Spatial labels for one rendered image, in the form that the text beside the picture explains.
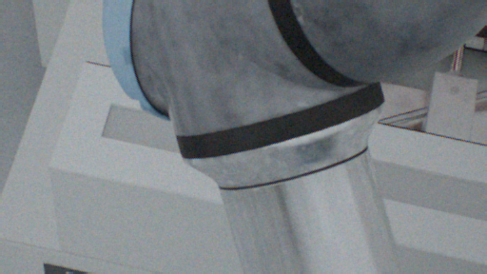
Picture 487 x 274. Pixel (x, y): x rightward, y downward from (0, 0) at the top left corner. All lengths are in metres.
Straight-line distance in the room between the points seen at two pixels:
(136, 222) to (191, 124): 0.30
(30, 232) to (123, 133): 0.16
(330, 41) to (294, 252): 0.13
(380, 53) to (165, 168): 0.33
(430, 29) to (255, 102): 0.10
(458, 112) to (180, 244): 0.24
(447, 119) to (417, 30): 0.42
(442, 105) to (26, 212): 0.35
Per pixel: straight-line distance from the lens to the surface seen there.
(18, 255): 1.07
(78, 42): 1.14
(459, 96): 1.03
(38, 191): 1.06
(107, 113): 0.93
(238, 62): 0.64
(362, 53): 0.60
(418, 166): 0.93
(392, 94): 1.05
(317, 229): 0.67
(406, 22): 0.59
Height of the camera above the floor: 1.75
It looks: 59 degrees down
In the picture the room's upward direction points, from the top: 3 degrees clockwise
